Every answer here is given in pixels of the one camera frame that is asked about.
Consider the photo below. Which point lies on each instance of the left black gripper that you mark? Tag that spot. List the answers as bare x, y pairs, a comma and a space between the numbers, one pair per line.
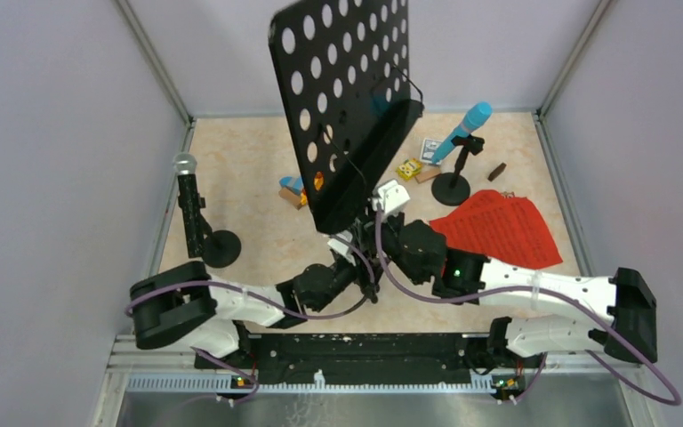
363, 277

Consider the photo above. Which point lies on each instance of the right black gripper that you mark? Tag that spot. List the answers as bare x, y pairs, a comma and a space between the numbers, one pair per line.
394, 219

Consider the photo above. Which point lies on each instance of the black round-base microphone stand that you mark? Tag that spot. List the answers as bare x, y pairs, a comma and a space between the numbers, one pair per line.
452, 189

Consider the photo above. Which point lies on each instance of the red sheet music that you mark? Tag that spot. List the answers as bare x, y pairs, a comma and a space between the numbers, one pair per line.
510, 229

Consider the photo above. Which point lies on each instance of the black music stand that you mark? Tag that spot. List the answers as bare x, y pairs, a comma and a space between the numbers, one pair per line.
342, 70

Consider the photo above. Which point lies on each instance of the blue toy microphone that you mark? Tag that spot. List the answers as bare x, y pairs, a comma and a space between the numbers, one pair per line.
475, 118

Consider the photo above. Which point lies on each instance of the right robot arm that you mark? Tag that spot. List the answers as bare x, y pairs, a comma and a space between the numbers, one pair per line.
612, 314

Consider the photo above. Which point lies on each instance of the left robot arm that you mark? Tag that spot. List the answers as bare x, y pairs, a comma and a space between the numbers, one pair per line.
187, 306

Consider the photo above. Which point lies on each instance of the wooden block near card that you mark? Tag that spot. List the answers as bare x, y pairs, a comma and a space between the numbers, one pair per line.
427, 174

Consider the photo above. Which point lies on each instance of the yellow toy block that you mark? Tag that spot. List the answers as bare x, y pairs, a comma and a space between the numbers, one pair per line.
409, 168

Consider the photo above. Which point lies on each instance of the blue yellow toy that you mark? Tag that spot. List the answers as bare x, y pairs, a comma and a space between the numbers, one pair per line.
292, 190

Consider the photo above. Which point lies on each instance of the blue playing card box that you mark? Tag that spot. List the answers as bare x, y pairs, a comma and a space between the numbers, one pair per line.
429, 149

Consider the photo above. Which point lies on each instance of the dark brown wooden block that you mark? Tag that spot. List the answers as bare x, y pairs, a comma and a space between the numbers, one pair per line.
496, 172

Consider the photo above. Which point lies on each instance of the black silver-head microphone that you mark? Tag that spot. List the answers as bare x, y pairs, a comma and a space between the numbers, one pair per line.
189, 200

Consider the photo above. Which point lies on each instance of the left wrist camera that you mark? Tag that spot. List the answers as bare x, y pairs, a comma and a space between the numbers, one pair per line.
340, 244

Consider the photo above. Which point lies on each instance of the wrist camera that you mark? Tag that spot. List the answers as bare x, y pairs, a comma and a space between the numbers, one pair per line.
390, 198
340, 244

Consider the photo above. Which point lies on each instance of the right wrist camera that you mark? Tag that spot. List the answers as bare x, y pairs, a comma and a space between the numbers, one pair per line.
390, 198

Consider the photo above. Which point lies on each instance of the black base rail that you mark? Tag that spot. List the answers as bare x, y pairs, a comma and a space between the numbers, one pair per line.
374, 359

